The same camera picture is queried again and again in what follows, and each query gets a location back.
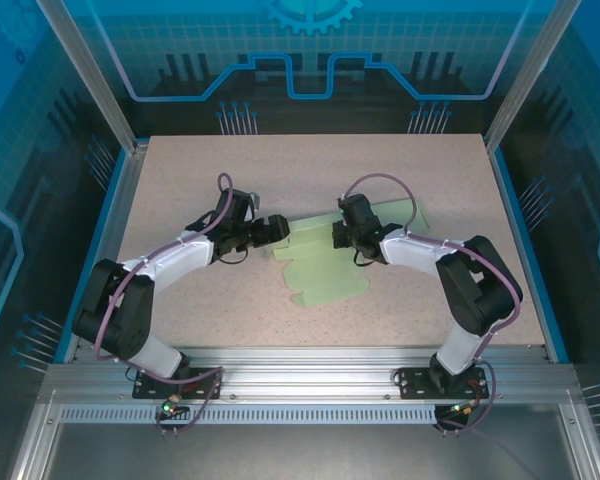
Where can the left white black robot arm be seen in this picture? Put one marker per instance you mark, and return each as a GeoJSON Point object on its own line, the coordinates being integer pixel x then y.
{"type": "Point", "coordinates": [180, 257]}

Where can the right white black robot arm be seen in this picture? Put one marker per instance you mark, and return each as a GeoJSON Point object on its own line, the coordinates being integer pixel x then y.
{"type": "Point", "coordinates": [415, 250]}

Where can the blue side panel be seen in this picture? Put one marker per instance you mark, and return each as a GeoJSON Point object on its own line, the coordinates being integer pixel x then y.
{"type": "Point", "coordinates": [514, 210]}
{"type": "Point", "coordinates": [104, 225]}

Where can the aluminium frame rail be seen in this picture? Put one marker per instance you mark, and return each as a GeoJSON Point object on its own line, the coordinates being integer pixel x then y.
{"type": "Point", "coordinates": [305, 370]}

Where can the aluminium side rail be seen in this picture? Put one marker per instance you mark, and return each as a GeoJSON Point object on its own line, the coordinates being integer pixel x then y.
{"type": "Point", "coordinates": [128, 185]}

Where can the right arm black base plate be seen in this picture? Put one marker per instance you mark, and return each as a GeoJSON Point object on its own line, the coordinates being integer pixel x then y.
{"type": "Point", "coordinates": [412, 382]}

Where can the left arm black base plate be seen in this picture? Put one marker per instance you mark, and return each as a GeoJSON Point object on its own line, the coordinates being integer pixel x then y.
{"type": "Point", "coordinates": [142, 384]}

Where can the aluminium frame post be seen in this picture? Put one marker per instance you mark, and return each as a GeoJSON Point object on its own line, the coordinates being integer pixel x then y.
{"type": "Point", "coordinates": [529, 75]}
{"type": "Point", "coordinates": [98, 80]}

